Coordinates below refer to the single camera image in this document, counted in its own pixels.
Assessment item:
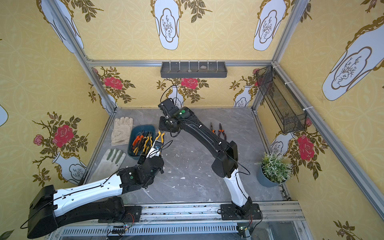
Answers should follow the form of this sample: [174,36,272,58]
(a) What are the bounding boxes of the yellow handled pliers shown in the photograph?
[155,131,165,145]

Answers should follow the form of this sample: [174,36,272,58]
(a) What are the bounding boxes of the teal plastic storage box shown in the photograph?
[127,125,155,161]

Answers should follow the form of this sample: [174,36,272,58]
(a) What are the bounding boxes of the orange black combination pliers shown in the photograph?
[210,122,216,134]

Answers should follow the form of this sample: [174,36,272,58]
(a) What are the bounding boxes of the orange black long-nose pliers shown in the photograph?
[218,123,227,141]

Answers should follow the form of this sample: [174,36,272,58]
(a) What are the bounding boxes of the yellow black combination pliers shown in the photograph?
[142,132,153,156]

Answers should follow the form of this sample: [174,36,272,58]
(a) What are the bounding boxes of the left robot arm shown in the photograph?
[27,156,164,239]

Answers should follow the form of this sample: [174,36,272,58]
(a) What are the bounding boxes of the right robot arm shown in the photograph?
[159,106,253,217]

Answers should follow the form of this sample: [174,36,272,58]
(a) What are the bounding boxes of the orange black box pliers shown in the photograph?
[132,131,145,150]

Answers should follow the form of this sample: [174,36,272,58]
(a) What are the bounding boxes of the white green work glove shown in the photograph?
[89,149,126,183]

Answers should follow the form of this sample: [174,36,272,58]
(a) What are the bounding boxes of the beige work glove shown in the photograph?
[111,117,134,146]

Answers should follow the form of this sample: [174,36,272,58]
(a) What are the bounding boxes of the potted green plant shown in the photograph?
[257,153,294,188]

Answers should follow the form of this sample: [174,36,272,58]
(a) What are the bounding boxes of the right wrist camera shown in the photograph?
[158,99,179,117]

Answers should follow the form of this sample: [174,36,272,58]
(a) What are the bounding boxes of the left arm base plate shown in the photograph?
[98,206,142,223]

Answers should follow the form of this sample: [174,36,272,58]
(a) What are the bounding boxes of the grey wall shelf tray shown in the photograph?
[160,61,228,79]

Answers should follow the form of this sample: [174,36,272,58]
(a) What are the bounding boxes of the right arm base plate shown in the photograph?
[217,203,262,221]

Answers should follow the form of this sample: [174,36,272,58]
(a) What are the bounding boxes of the black wire mesh basket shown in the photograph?
[255,66,307,134]

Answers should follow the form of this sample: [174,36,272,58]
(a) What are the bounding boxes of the aluminium front rail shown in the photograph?
[45,201,313,240]

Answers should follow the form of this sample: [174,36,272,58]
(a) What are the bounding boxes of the aluminium corner frame post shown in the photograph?
[271,0,310,63]

